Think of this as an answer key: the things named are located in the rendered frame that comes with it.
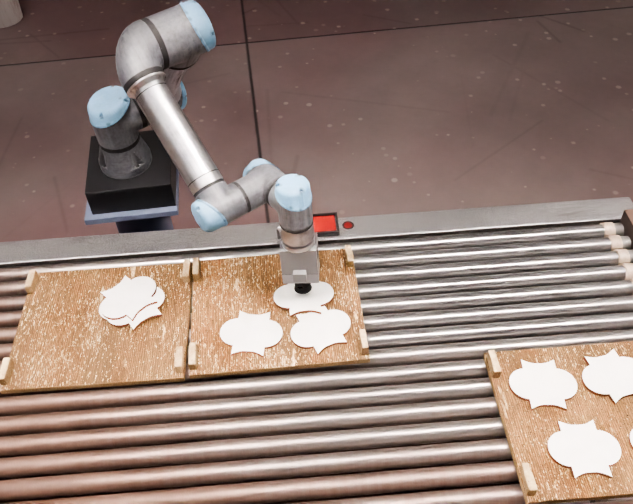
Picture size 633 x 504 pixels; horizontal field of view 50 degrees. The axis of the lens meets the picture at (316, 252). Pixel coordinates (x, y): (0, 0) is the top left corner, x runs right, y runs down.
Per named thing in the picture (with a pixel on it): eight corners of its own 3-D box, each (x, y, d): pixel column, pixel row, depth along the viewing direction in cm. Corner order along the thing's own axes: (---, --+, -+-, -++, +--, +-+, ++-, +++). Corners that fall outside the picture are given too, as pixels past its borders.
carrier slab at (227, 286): (194, 264, 179) (193, 260, 178) (351, 251, 181) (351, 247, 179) (190, 379, 155) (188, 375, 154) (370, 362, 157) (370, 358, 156)
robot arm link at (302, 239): (313, 233, 149) (275, 234, 149) (314, 249, 152) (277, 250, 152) (314, 211, 154) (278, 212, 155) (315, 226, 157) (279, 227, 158)
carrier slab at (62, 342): (35, 276, 178) (33, 272, 176) (193, 266, 179) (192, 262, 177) (1, 394, 154) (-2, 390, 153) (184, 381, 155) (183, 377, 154)
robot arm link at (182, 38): (119, 98, 197) (139, 9, 146) (165, 77, 202) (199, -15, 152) (140, 134, 197) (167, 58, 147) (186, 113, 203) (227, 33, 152)
